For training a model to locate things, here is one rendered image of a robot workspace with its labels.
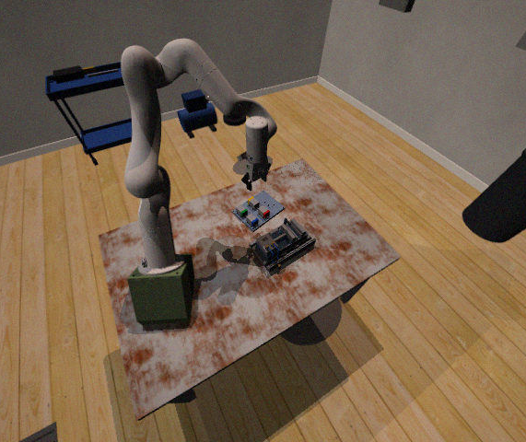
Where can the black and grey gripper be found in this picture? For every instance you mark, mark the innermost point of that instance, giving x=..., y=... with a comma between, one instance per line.
x=254, y=171

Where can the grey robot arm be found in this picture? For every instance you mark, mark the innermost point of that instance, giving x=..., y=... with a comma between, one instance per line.
x=139, y=70

